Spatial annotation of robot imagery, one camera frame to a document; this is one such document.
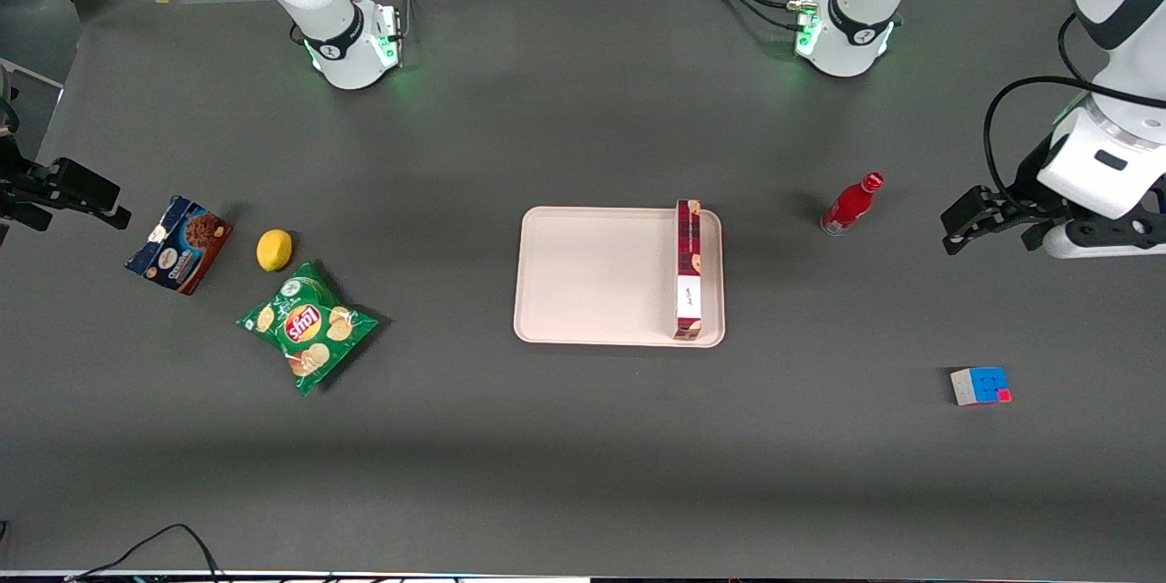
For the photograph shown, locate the grey table mat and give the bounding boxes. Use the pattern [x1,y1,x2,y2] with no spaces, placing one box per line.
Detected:
[0,0,1166,580]

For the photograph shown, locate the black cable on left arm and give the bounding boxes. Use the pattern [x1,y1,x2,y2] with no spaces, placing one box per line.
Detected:
[982,14,1166,201]

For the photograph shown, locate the yellow lemon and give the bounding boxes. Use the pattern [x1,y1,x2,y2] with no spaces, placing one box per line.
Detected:
[256,229,294,273]

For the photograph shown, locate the thin black looped cable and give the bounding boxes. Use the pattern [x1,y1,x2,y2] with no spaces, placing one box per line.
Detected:
[68,523,224,583]

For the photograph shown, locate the red bottle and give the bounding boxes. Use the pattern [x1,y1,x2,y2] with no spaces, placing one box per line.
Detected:
[820,171,885,238]

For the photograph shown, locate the blue chocolate cookie box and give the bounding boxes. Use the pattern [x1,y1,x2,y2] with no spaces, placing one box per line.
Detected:
[125,195,234,296]

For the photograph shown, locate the green chips bag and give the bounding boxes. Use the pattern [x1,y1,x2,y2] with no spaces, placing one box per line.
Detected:
[236,261,380,398]

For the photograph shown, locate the pale pink plastic tray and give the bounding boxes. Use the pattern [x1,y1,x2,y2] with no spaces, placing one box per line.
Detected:
[513,206,727,349]

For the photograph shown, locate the black cables at left arm base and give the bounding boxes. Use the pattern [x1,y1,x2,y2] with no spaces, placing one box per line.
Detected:
[697,0,803,30]

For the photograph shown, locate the red cookie box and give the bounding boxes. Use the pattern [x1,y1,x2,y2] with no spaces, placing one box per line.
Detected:
[674,199,703,342]

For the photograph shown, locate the colourful puzzle cube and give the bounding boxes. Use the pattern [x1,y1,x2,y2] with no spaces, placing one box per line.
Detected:
[949,366,1013,408]

